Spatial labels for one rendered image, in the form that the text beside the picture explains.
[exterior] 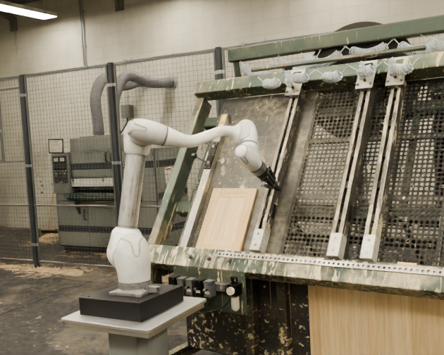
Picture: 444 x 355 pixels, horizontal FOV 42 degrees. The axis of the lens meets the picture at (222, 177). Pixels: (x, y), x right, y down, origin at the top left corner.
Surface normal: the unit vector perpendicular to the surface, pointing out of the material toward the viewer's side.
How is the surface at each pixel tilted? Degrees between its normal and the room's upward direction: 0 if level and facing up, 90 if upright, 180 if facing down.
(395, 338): 90
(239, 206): 57
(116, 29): 90
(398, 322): 90
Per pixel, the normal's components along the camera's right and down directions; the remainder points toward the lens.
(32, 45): -0.47, 0.09
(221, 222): -0.50, -0.47
